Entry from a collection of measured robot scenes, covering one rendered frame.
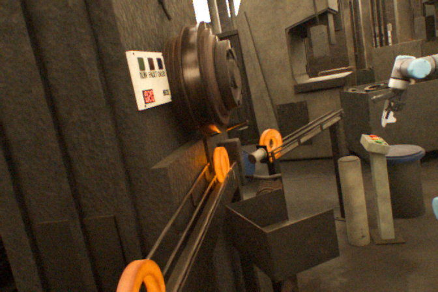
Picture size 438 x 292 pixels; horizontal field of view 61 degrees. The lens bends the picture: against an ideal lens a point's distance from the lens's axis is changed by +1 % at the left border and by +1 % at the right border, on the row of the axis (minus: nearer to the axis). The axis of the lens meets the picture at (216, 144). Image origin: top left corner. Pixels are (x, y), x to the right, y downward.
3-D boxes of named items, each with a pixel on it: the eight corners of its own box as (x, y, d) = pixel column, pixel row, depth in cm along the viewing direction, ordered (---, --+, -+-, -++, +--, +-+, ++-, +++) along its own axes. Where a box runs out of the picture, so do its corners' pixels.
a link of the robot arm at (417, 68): (435, 56, 174) (421, 55, 186) (410, 61, 175) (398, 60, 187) (437, 75, 177) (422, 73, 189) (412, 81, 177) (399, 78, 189)
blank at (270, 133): (269, 162, 205) (274, 163, 203) (255, 145, 197) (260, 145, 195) (281, 141, 212) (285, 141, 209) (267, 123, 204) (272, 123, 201)
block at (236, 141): (225, 189, 186) (216, 143, 181) (227, 184, 193) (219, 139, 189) (245, 186, 183) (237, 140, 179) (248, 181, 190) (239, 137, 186)
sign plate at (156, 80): (138, 110, 115) (125, 51, 112) (167, 102, 140) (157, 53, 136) (145, 109, 114) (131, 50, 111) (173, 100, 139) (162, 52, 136)
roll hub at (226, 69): (223, 113, 143) (209, 40, 138) (234, 105, 170) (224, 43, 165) (236, 111, 142) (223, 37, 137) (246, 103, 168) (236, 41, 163)
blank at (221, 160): (210, 155, 153) (218, 154, 152) (218, 143, 168) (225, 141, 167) (218, 188, 158) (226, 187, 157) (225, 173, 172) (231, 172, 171)
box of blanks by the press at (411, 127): (375, 173, 335) (365, 89, 322) (340, 155, 417) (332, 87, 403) (487, 152, 336) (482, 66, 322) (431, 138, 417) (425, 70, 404)
